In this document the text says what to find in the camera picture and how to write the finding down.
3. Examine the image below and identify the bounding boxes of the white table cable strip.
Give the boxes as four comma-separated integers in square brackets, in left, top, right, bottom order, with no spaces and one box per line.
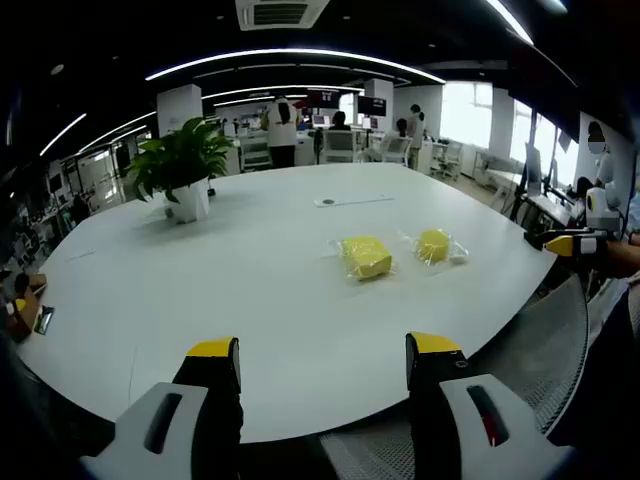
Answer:
[313,195,396,209]

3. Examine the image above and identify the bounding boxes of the green leafy plant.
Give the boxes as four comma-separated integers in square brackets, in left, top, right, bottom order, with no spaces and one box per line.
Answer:
[123,116,237,204]

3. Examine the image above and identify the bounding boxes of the person's dark trousers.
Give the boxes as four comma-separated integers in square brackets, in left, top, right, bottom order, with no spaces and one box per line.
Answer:
[549,279,640,451]

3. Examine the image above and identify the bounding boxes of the white office chair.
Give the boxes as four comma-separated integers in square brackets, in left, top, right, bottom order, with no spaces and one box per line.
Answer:
[378,135,415,167]
[319,128,360,165]

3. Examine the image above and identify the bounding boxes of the brown cardboard box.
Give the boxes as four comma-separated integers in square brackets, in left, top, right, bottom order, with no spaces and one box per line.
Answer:
[0,272,49,344]

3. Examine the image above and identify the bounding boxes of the clear plastic bag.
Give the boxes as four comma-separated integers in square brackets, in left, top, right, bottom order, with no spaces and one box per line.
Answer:
[328,233,401,287]

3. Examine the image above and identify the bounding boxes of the dark smartphone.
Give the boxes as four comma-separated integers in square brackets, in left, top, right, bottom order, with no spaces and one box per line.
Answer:
[35,305,56,336]

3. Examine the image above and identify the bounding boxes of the ceiling air vent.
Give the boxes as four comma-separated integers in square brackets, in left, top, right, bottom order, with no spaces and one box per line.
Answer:
[234,0,332,32]

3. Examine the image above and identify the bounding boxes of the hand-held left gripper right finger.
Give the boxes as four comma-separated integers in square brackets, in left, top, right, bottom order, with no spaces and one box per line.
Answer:
[404,331,576,480]

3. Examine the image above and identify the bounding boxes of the yellow rectangular silicone block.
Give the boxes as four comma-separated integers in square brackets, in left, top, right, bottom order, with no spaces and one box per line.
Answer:
[339,235,394,282]

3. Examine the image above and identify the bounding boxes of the small yellow sponge in wrap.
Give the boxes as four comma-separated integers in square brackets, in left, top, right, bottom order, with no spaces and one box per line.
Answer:
[397,227,472,272]

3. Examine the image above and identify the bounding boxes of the dark wall screen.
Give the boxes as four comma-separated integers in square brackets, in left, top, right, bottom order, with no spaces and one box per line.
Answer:
[356,95,388,118]
[306,89,342,109]

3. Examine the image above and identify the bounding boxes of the yellow round silicone block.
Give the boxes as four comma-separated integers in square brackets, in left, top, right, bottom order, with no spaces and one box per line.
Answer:
[416,228,454,264]

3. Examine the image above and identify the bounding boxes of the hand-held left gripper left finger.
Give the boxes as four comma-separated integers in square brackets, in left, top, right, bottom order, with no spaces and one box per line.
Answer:
[82,337,245,480]

